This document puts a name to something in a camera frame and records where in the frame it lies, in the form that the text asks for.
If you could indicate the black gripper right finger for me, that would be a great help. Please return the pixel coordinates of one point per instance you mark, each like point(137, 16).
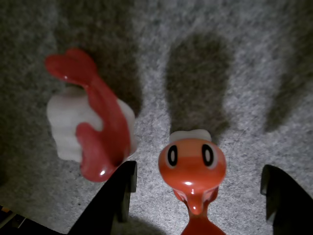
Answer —
point(291, 208)

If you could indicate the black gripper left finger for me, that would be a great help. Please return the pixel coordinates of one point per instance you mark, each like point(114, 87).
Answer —
point(115, 195)

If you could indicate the red tuna sushi toy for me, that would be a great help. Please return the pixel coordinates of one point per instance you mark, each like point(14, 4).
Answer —
point(107, 117)

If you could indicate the orange shrimp sushi toy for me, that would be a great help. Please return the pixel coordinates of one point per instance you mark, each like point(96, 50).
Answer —
point(192, 169)

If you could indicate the grey felt mat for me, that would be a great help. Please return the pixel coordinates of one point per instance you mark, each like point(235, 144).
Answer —
point(244, 73)

